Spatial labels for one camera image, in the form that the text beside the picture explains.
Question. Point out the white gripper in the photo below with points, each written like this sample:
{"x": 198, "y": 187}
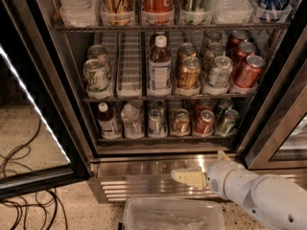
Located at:
{"x": 217, "y": 177}

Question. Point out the red coke can bottom shelf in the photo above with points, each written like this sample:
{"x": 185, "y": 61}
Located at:
{"x": 204, "y": 123}

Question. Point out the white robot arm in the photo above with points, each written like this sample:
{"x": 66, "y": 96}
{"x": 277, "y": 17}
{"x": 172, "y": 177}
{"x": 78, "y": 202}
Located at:
{"x": 275, "y": 201}

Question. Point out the green can bottom front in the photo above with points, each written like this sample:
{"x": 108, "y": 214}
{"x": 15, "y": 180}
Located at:
{"x": 227, "y": 122}

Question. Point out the gold can bottom shelf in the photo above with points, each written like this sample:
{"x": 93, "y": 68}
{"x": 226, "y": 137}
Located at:
{"x": 181, "y": 121}

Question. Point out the gold can shelf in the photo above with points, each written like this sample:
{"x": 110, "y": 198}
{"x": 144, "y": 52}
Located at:
{"x": 181, "y": 121}
{"x": 117, "y": 12}

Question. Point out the red coke can behind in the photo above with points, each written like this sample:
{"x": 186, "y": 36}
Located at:
{"x": 203, "y": 104}

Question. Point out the green can bottom rear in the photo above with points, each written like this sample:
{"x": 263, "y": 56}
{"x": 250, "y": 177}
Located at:
{"x": 222, "y": 106}

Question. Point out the silver can bottom front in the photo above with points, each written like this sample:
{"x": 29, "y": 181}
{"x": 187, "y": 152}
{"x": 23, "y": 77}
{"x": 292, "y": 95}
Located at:
{"x": 155, "y": 122}

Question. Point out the silver can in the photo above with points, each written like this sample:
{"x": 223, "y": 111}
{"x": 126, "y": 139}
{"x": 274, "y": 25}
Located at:
{"x": 161, "y": 106}
{"x": 155, "y": 122}

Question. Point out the right fridge glass door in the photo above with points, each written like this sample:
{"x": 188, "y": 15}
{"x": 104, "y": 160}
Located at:
{"x": 279, "y": 145}

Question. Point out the silver can bottom rear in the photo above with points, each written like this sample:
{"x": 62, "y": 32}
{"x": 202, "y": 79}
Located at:
{"x": 161, "y": 106}

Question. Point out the clear water bottle bottom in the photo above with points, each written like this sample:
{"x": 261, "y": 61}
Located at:
{"x": 132, "y": 120}

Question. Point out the white can middle front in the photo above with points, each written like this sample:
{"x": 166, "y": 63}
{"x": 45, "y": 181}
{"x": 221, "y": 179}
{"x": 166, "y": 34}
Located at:
{"x": 219, "y": 72}

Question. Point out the white can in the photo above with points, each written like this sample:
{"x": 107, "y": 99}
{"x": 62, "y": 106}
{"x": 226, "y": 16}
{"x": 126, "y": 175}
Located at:
{"x": 213, "y": 50}
{"x": 219, "y": 72}
{"x": 210, "y": 37}

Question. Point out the gold can middle front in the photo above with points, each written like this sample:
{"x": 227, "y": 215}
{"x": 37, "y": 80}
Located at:
{"x": 189, "y": 73}

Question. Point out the stainless steel fridge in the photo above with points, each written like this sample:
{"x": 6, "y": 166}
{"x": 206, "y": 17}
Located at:
{"x": 123, "y": 168}

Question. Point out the red can middle front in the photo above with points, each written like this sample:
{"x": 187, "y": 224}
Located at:
{"x": 250, "y": 71}

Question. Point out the brown tea bottle bottom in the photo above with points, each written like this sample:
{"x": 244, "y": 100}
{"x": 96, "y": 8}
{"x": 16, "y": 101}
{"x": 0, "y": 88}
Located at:
{"x": 108, "y": 122}

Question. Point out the brown tea bottle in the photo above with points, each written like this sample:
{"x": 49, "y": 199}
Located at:
{"x": 160, "y": 65}
{"x": 108, "y": 122}

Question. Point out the gold can middle rear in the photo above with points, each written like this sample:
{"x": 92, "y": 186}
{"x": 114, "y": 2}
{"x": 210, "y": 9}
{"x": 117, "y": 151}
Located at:
{"x": 186, "y": 50}

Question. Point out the white can middle rear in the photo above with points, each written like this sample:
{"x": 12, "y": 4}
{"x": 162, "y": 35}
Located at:
{"x": 210, "y": 37}

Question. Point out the red can middle rear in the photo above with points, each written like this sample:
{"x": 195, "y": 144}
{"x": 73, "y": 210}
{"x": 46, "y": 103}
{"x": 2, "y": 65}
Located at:
{"x": 234, "y": 39}

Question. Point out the green 7up can front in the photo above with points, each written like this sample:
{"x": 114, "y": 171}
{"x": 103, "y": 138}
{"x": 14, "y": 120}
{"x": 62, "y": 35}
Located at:
{"x": 95, "y": 74}

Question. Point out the empty white shelf glider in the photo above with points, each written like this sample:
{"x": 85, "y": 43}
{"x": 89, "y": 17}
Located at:
{"x": 129, "y": 71}

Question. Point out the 7up can rear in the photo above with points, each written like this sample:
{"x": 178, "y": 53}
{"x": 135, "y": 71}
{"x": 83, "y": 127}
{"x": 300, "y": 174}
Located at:
{"x": 100, "y": 53}

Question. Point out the green can top shelf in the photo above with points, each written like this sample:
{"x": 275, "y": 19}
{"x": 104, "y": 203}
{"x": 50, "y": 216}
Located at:
{"x": 195, "y": 12}

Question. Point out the open fridge glass door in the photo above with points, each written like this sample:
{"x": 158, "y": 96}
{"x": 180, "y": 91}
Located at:
{"x": 41, "y": 139}

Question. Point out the red coke can top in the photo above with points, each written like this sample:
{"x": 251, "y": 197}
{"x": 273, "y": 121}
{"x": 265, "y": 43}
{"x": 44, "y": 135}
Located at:
{"x": 157, "y": 12}

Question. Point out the gold can top shelf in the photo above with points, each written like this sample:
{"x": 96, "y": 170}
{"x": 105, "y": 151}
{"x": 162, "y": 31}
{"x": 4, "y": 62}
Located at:
{"x": 117, "y": 12}

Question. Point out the clear plastic bin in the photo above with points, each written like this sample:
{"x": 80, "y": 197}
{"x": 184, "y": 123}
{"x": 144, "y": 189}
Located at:
{"x": 171, "y": 214}

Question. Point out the brown tea bottle middle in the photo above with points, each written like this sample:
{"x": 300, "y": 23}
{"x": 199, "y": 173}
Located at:
{"x": 160, "y": 65}

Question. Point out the water bottle top right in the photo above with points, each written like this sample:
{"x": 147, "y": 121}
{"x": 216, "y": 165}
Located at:
{"x": 231, "y": 11}

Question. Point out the blue cans top right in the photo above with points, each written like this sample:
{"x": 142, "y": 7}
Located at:
{"x": 273, "y": 11}

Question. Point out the water bottle top left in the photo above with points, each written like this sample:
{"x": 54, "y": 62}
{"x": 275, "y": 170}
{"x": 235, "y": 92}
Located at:
{"x": 78, "y": 13}

